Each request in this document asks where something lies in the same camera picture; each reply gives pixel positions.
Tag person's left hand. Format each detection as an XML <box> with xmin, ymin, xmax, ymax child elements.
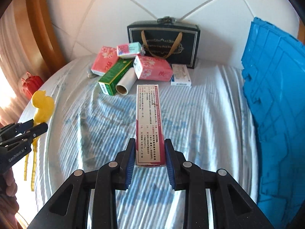
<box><xmin>1</xmin><ymin>168</ymin><xmax>19</xmax><ymax>228</ymax></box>

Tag red toy suitcase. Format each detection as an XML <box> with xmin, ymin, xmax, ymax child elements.
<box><xmin>21</xmin><ymin>72</ymin><xmax>44</xmax><ymax>100</ymax></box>

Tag white blue medicine box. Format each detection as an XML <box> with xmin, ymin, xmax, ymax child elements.
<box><xmin>171</xmin><ymin>64</ymin><xmax>191</xmax><ymax>87</ymax></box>

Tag yellow plastic duck tongs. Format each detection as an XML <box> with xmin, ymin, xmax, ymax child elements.
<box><xmin>30</xmin><ymin>90</ymin><xmax>55</xmax><ymax>192</ymax></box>

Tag green medicine box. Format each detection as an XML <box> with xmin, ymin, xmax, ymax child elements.
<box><xmin>98</xmin><ymin>58</ymin><xmax>134</xmax><ymax>96</ymax></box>

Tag blue plastic crate lid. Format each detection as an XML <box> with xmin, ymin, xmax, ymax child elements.
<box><xmin>241</xmin><ymin>18</ymin><xmax>304</xmax><ymax>228</ymax></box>

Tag cardboard tube roll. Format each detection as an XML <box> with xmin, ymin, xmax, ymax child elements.
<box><xmin>116</xmin><ymin>67</ymin><xmax>137</xmax><ymax>95</ymax></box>

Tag striped floral bed sheet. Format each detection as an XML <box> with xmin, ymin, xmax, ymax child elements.
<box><xmin>18</xmin><ymin>56</ymin><xmax>258</xmax><ymax>222</ymax></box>

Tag small pink teal tissue pack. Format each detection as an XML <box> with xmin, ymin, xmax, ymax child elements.
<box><xmin>117</xmin><ymin>42</ymin><xmax>145</xmax><ymax>58</ymax></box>

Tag black gift box gold handle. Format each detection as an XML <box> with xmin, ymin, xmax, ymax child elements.
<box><xmin>127</xmin><ymin>17</ymin><xmax>201</xmax><ymax>69</ymax></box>

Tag long maroon medicine box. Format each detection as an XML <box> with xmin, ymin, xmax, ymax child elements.
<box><xmin>136</xmin><ymin>85</ymin><xmax>166</xmax><ymax>167</ymax></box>

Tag wooden bed frame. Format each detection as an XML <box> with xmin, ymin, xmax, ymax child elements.
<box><xmin>13</xmin><ymin>0</ymin><xmax>67</xmax><ymax>81</ymax></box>

